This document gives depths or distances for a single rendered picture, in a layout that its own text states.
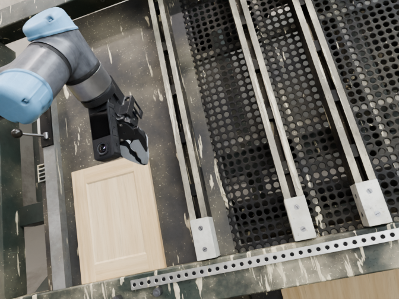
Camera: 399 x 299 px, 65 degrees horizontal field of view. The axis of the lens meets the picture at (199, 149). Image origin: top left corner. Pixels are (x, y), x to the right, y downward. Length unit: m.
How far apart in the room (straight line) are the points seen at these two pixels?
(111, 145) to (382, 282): 1.14
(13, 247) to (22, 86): 1.03
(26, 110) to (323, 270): 0.86
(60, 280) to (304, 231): 0.84
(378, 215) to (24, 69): 0.92
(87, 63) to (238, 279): 0.75
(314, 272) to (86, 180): 0.84
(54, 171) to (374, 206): 1.10
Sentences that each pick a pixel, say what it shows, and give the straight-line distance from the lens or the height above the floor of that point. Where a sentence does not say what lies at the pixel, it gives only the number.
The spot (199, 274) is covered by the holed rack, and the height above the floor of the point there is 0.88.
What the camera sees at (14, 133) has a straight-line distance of 1.33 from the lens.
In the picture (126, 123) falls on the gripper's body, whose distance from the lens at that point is 0.65.
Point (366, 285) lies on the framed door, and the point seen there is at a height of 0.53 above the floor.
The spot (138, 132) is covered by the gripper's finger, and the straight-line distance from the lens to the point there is 0.66.
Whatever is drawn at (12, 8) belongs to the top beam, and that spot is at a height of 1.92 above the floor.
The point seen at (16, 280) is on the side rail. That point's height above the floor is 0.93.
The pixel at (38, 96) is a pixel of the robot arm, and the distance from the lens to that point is 0.51.
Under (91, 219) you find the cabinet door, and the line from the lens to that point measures 1.24.
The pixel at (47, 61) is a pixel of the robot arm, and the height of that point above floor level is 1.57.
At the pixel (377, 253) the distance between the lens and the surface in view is 1.05.
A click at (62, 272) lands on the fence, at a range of 1.28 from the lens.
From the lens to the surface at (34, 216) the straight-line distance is 1.45.
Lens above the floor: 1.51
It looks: 17 degrees down
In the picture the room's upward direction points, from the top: 18 degrees counter-clockwise
